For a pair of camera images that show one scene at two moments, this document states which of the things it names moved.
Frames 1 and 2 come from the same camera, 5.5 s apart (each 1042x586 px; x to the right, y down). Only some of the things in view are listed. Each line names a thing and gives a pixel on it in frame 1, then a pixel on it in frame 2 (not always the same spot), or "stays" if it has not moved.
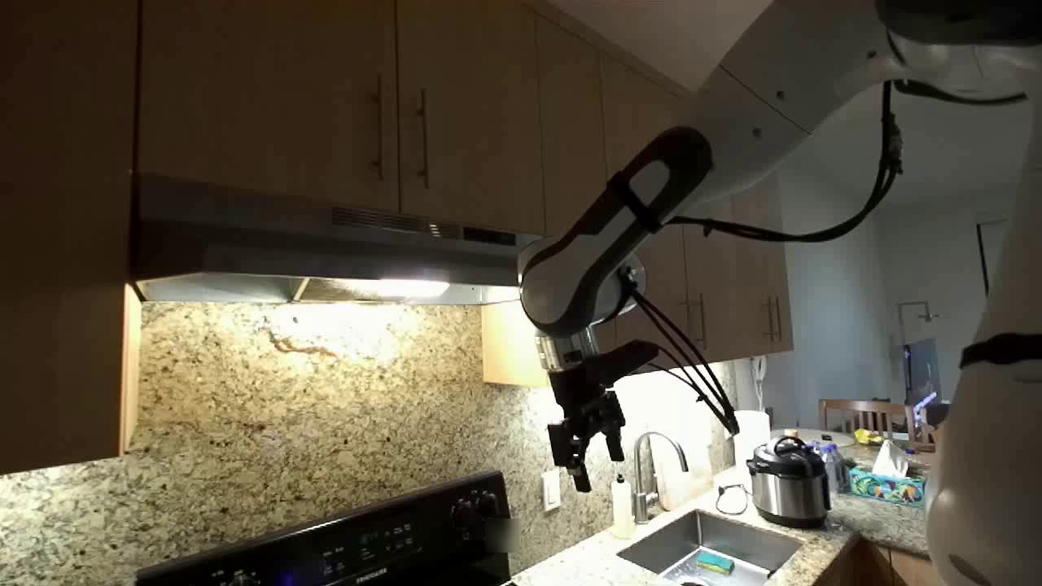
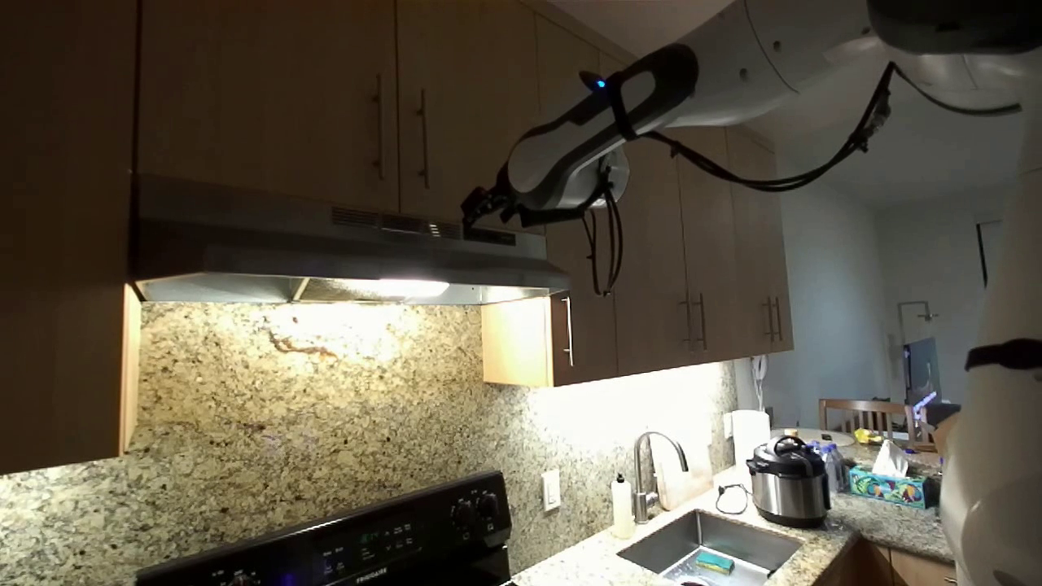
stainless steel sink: [708, 548] stays
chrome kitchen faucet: [644, 494] stays
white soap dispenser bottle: [624, 516] stays
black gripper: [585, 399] → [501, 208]
